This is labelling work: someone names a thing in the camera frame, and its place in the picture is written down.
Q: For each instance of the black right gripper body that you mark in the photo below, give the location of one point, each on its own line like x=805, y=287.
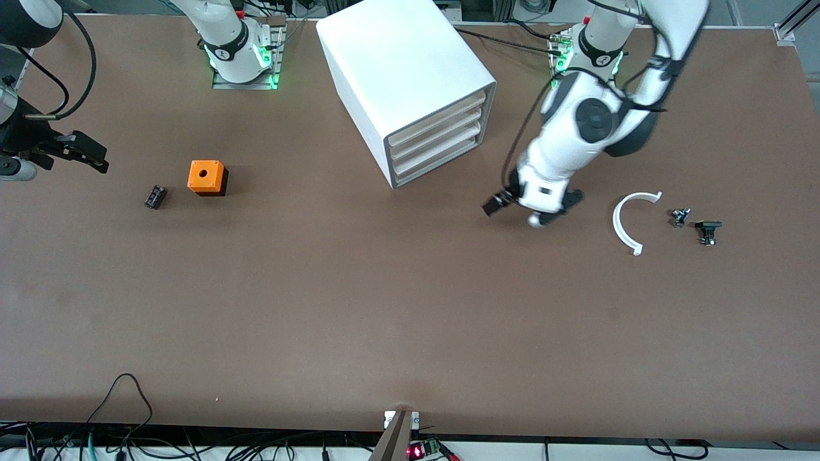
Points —
x=27, y=136

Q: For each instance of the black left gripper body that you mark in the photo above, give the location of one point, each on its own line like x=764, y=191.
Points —
x=506, y=198

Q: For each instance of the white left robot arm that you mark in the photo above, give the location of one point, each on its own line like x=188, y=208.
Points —
x=596, y=121

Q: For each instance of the small black contact block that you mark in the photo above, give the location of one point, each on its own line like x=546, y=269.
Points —
x=155, y=197

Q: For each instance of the white curved plastic arc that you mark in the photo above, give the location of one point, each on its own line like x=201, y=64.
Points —
x=616, y=224

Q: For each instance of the orange box with hole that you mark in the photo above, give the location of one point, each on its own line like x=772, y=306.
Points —
x=205, y=176

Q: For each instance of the small black silver component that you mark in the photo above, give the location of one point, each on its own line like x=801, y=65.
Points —
x=679, y=218

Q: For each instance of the circuit board with red light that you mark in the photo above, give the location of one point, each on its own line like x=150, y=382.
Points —
x=416, y=451

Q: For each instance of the aluminium corner profile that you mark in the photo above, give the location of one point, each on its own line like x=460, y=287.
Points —
x=791, y=25

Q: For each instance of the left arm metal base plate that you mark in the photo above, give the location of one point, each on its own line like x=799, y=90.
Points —
x=558, y=45

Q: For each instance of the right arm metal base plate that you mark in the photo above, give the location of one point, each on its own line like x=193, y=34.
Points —
x=256, y=85

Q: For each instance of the small black bracket component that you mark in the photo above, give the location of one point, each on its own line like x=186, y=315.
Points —
x=707, y=225

